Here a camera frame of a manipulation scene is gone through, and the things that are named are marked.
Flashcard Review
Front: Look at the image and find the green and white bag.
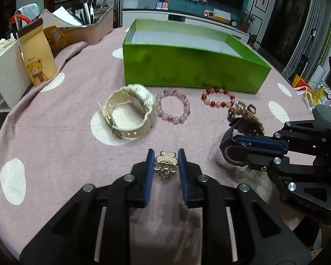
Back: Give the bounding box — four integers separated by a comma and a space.
15, 3, 43, 23

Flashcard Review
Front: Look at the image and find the black wristband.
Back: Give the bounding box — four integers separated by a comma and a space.
219, 117, 265, 167

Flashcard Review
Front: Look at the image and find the pearl flower brooch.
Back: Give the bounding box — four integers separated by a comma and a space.
154, 151, 179, 180

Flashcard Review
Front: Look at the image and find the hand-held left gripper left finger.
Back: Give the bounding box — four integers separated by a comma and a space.
19, 148, 155, 265

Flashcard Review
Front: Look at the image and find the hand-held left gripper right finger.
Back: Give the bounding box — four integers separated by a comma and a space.
177, 148, 313, 265

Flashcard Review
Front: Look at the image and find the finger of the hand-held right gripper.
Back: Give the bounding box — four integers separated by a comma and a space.
247, 156, 331, 223
233, 120, 331, 155

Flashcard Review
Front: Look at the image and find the grey curtain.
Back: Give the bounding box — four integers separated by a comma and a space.
281, 0, 331, 80

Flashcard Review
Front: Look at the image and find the small potted plant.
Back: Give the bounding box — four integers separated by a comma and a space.
248, 32, 261, 51

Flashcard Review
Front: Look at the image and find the white paper sheet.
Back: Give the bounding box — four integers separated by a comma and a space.
52, 6, 86, 28

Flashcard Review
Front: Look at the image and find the yellow bag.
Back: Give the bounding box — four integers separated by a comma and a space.
312, 85, 331, 108

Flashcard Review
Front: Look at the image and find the clear storage bin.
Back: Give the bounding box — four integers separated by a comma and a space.
120, 0, 160, 10

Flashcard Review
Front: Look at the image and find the orange snack packet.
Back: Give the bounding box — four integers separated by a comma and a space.
43, 25, 65, 47

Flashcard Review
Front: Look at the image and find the brown wooden bead bracelet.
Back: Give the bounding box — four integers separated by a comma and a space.
228, 101, 265, 136

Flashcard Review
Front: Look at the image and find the tall potted plant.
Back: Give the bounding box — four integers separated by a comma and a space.
239, 9, 257, 33

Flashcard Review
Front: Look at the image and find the red bead bracelet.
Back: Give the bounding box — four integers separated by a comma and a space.
201, 87, 236, 109

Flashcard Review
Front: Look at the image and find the pink bead bracelet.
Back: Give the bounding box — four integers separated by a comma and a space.
154, 89, 191, 125

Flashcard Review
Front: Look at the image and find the pink desk organizer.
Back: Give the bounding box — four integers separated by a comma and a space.
63, 6, 114, 45

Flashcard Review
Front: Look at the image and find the orange paper bag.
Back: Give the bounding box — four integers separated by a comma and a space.
292, 74, 311, 89

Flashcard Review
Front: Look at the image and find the white television cabinet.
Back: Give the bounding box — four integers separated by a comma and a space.
121, 9, 250, 43

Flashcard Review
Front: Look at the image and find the white cardboard box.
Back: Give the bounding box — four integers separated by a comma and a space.
0, 40, 31, 109

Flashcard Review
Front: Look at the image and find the white plastic bag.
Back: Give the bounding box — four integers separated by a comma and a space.
296, 86, 315, 114

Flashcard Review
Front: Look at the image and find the white desk calendar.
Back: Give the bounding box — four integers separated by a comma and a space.
214, 9, 231, 22

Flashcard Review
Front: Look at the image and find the green cardboard box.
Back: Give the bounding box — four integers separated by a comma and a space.
122, 19, 272, 94

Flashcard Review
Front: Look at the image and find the cream wristwatch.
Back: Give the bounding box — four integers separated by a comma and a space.
99, 83, 156, 141

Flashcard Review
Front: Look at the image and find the dark wooden door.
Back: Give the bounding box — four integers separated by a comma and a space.
261, 0, 312, 67

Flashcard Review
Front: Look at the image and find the black stick vacuum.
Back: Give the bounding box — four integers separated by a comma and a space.
290, 28, 318, 75

